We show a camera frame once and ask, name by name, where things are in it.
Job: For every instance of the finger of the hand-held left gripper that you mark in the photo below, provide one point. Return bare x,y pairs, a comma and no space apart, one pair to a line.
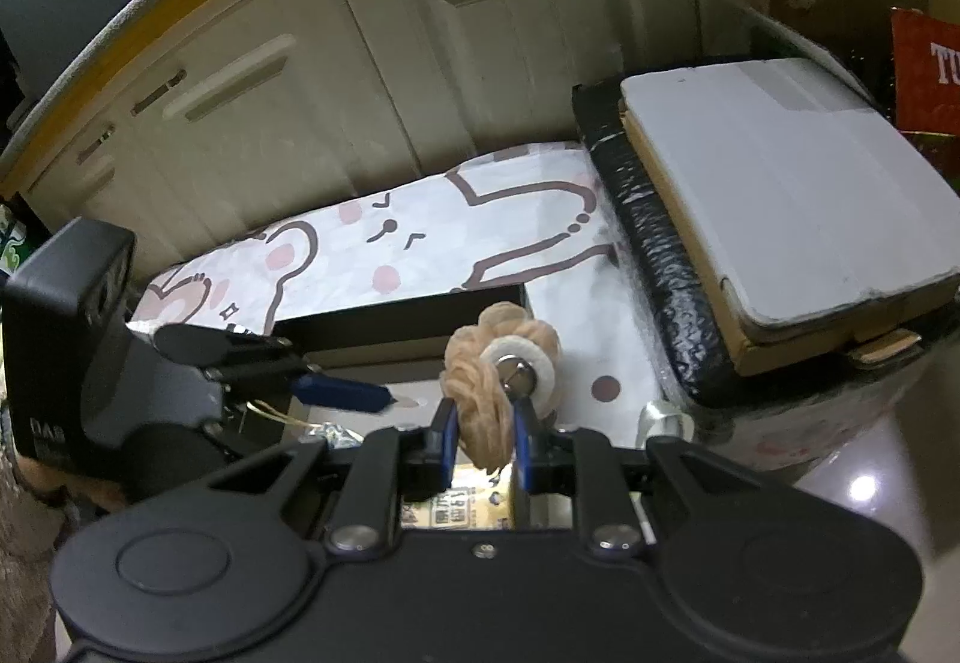
337,391

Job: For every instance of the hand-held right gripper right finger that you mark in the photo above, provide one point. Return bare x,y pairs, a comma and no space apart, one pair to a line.
523,445

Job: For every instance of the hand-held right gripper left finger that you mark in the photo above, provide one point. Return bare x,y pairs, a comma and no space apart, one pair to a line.
448,442

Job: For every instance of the beige knitted rose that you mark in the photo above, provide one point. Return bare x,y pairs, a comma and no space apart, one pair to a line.
480,400

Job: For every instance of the yellow tissue pack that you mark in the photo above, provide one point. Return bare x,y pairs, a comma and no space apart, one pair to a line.
469,502

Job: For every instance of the black cardboard box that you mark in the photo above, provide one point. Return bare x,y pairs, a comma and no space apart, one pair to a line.
375,325

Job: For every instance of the person's left hand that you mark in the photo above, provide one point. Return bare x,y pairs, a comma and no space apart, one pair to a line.
90,483

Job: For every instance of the green and white box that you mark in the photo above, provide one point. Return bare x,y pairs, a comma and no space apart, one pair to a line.
11,247

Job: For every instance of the printed cartoon blanket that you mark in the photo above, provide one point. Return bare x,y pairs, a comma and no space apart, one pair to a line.
450,235

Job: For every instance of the black wrapped bottle case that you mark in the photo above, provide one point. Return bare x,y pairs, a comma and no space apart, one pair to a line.
667,273

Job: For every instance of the flat brown cardboard box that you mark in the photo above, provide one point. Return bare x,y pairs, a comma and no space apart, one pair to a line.
757,352

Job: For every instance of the grey tablet case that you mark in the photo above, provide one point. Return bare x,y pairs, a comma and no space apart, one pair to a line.
787,183

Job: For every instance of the red beer carton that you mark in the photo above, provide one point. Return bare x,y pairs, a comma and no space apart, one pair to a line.
930,70

